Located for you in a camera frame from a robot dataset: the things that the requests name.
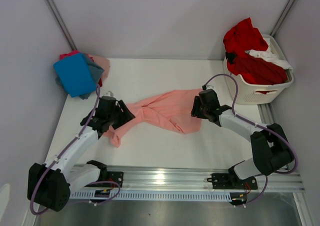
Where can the left aluminium corner post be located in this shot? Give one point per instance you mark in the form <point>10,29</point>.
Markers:
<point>61,24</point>

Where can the bright red shirt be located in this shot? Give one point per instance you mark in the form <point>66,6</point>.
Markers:
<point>244,37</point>

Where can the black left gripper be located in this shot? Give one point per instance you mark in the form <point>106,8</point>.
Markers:
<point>127,117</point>

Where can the magenta folded shirt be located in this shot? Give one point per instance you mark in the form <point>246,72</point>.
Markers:
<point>65,55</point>

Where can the white laundry basket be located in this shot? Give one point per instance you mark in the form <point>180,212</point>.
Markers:
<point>255,94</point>

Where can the white shirt in basket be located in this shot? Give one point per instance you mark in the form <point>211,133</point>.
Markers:
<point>270,57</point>

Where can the dark red shirt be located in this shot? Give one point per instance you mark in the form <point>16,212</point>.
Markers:
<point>256,71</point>

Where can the aluminium corner post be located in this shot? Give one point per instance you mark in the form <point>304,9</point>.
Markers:
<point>61,24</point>
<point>282,17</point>

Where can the grey blue folded shirt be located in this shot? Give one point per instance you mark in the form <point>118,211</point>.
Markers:
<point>95,70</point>

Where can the pale pink folded shirt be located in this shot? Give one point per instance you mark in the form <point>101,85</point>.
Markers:
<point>104,63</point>

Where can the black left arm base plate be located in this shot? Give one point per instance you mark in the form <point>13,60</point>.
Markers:
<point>112,179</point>

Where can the black garment in basket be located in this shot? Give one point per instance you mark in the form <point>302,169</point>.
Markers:
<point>230,57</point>

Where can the blue folded t shirt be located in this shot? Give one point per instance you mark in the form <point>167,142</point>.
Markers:
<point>75,75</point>

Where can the red folded shirt in stack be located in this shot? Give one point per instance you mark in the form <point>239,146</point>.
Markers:
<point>100,82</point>

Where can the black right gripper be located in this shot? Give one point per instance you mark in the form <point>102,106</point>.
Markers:
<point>194,111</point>

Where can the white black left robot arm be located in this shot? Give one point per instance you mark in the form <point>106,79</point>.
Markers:
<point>51,183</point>

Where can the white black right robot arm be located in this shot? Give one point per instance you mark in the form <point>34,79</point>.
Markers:
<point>269,145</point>

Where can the right aluminium corner post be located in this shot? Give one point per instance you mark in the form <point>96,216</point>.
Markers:
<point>282,17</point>

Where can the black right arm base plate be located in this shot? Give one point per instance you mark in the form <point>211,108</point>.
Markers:
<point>228,181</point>

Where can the salmon pink t shirt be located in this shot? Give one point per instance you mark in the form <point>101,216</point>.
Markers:
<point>170,111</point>

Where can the white slotted cable duct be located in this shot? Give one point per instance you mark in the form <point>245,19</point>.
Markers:
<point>188,196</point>

